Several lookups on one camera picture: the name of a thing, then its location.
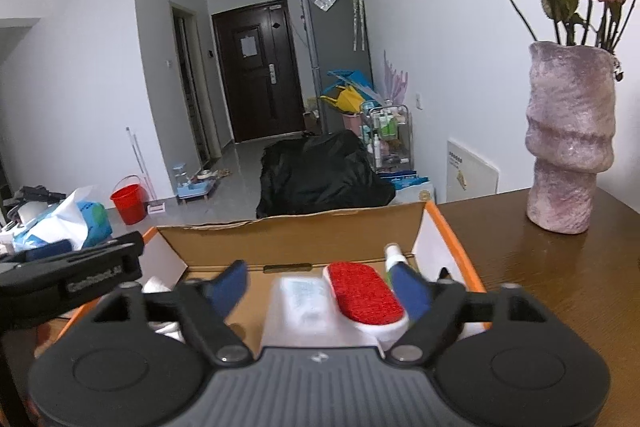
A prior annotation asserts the pink textured vase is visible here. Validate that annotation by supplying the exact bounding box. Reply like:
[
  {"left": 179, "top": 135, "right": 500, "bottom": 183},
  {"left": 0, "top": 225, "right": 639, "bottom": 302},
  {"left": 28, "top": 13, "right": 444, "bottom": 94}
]
[{"left": 525, "top": 41, "right": 618, "bottom": 235}]

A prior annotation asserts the red lint brush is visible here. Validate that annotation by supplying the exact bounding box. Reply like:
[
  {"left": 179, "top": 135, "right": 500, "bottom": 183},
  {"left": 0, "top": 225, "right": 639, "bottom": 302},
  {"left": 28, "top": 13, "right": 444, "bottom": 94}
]
[{"left": 322, "top": 262, "right": 409, "bottom": 351}]

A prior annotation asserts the grey refrigerator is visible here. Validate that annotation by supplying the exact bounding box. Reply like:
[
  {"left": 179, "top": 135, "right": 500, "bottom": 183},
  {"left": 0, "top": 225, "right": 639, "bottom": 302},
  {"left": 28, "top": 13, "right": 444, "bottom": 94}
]
[{"left": 300, "top": 0, "right": 372, "bottom": 134}]

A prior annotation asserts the orange cardboard box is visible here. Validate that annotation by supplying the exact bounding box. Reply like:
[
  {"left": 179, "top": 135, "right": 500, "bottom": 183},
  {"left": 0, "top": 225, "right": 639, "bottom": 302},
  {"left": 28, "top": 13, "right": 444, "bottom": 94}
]
[{"left": 140, "top": 202, "right": 485, "bottom": 351}]

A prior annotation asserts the red plastic bucket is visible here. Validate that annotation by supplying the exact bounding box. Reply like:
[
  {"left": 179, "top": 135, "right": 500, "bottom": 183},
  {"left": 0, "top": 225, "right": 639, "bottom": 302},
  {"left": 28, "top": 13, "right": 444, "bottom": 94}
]
[{"left": 110, "top": 174, "right": 146, "bottom": 225}]

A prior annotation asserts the green spray bottle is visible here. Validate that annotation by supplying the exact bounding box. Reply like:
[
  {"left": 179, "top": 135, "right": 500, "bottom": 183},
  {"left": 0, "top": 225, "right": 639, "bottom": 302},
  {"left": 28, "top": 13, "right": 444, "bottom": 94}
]
[{"left": 384, "top": 243, "right": 416, "bottom": 284}]

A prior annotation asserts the white flat board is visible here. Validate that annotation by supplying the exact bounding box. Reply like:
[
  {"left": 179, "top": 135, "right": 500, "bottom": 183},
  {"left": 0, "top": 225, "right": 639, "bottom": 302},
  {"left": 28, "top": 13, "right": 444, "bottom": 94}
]
[{"left": 446, "top": 140, "right": 499, "bottom": 202}]

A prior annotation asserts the blue pet feeder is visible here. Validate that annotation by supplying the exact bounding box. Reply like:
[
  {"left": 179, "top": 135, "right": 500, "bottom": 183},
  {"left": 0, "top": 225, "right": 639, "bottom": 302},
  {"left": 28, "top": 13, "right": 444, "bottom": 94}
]
[{"left": 172, "top": 162, "right": 220, "bottom": 202}]

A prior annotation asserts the dark brown entrance door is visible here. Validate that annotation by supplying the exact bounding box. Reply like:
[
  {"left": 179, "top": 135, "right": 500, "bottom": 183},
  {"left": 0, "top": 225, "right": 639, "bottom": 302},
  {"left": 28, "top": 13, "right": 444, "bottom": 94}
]
[{"left": 212, "top": 0, "right": 304, "bottom": 143}]

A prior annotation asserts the white cotton swab box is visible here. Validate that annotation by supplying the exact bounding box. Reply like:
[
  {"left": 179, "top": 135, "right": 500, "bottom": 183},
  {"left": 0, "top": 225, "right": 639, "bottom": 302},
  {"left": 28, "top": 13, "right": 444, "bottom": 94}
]
[{"left": 260, "top": 277, "right": 381, "bottom": 350}]

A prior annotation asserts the wire storage cart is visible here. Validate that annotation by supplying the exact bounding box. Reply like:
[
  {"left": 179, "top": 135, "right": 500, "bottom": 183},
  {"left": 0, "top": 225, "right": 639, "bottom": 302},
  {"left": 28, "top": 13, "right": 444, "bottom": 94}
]
[{"left": 360, "top": 101, "right": 413, "bottom": 173}]

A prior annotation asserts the black bag on chair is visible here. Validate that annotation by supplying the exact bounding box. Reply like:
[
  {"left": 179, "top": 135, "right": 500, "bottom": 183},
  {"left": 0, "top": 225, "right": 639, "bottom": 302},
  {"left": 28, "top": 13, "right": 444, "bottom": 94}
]
[{"left": 256, "top": 130, "right": 396, "bottom": 219}]

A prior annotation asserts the blue tissue pack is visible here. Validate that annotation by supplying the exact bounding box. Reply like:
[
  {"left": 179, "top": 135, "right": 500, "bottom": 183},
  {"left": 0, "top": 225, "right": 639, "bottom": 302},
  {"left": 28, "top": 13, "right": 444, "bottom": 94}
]
[{"left": 12, "top": 185, "right": 113, "bottom": 251}]

